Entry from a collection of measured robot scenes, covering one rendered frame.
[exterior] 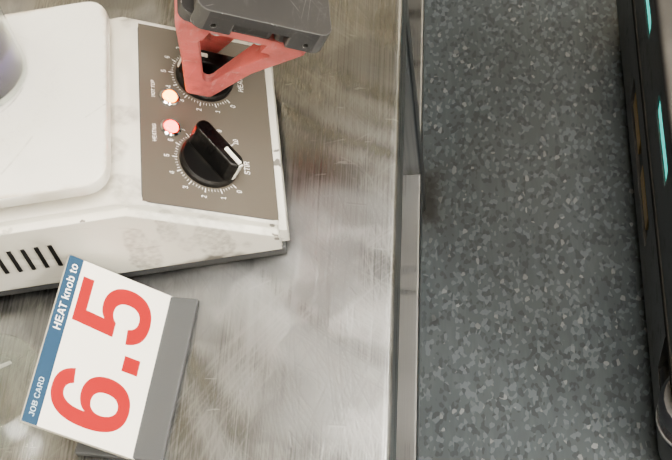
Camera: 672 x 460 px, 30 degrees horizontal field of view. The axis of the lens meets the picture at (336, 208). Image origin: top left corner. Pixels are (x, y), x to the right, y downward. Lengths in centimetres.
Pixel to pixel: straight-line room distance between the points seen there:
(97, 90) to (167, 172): 5
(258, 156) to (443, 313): 85
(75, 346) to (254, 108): 16
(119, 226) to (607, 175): 104
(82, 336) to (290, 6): 19
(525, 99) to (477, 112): 7
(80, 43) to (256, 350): 18
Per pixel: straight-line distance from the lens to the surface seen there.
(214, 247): 65
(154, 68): 68
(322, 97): 72
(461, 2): 177
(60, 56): 66
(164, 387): 64
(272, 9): 58
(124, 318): 65
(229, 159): 63
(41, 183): 62
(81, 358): 63
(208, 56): 67
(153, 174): 63
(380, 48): 74
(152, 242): 64
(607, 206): 157
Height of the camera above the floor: 132
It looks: 57 degrees down
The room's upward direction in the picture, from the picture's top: 12 degrees counter-clockwise
